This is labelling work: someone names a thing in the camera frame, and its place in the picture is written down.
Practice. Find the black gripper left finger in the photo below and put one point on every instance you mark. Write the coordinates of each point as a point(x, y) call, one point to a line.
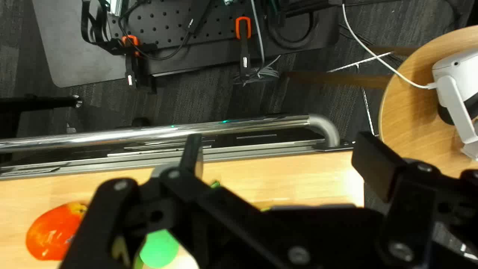
point(191, 158)

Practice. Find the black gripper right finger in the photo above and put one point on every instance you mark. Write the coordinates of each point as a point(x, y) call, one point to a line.
point(378, 167)

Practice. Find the light green dimpled ball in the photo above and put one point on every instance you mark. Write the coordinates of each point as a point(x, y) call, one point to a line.
point(157, 249)

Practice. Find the red toy bell pepper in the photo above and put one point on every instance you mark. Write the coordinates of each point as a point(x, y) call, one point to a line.
point(49, 234)

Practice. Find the round wooden stool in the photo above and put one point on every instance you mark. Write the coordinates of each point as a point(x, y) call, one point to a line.
point(412, 125)

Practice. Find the white VR headset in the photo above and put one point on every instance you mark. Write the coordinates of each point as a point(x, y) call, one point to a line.
point(460, 95)

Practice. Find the black perforated breadboard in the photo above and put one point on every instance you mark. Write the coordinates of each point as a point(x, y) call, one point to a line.
point(199, 25)

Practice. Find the black pole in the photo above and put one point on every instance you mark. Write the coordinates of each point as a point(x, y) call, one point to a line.
point(39, 103)

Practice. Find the grey floor mat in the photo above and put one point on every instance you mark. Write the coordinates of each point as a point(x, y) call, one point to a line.
point(64, 46)

